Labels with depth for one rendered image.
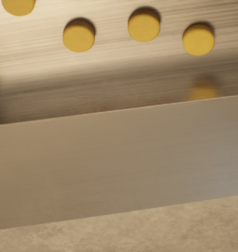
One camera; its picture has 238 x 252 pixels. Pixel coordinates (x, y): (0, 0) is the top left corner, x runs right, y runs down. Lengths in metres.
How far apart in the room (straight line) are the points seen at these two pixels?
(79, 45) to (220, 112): 0.06
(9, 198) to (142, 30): 0.11
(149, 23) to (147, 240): 1.48
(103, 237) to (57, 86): 1.44
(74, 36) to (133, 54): 0.02
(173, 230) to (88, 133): 1.40
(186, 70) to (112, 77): 0.03
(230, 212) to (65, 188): 1.34
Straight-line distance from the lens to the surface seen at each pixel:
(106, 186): 0.25
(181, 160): 0.24
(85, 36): 0.19
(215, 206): 1.55
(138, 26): 0.19
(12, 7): 0.19
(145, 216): 1.56
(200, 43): 0.19
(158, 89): 0.20
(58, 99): 0.20
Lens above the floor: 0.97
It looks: 47 degrees down
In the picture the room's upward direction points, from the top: 179 degrees counter-clockwise
